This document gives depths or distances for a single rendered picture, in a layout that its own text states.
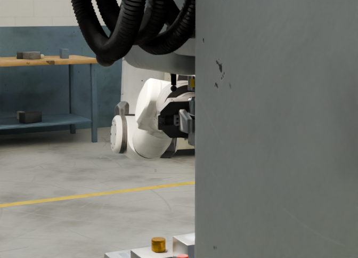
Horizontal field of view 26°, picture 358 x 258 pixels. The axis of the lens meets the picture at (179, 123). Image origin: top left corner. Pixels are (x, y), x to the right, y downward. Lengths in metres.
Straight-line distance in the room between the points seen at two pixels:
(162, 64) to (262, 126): 0.45
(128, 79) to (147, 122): 0.25
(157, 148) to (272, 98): 0.92
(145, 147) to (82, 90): 7.62
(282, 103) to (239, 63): 0.06
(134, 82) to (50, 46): 7.36
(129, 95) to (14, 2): 7.26
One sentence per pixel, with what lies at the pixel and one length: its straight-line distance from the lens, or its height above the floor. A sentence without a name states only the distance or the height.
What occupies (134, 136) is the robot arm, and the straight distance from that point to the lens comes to 1.52.
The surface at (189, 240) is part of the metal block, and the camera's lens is 1.15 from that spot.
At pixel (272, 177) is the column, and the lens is 0.59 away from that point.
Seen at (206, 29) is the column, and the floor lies 1.38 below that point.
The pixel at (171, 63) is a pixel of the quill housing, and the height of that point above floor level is 1.33.
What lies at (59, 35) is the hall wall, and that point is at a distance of 8.97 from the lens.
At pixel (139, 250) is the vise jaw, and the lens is 1.21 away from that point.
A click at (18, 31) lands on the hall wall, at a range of 8.82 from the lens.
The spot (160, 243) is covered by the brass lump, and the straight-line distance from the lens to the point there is 1.20.
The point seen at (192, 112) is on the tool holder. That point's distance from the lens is 1.12.
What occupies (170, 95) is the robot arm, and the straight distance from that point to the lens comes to 1.23.
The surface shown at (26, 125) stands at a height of 0.23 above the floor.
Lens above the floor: 1.40
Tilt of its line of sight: 8 degrees down
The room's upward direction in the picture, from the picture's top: straight up
